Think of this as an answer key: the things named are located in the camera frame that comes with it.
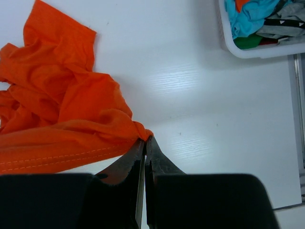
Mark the white laundry basket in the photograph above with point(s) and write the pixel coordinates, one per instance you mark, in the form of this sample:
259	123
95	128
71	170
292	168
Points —
264	51

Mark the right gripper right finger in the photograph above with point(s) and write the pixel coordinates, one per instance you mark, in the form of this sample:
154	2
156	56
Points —
176	200

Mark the grey crumpled t shirt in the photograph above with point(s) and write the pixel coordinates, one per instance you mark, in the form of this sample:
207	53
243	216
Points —
288	22

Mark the orange t shirt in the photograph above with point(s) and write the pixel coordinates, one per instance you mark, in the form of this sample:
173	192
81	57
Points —
57	113

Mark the green crumpled t shirt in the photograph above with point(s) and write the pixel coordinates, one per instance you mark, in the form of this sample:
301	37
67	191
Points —
244	43

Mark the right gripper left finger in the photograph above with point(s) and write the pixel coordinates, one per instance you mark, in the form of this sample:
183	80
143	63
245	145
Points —
110	199

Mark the red crumpled t shirt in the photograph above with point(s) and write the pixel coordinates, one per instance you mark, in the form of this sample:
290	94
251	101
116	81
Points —
268	41

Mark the cyan crumpled t shirt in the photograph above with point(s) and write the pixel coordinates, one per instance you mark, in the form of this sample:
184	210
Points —
252	16

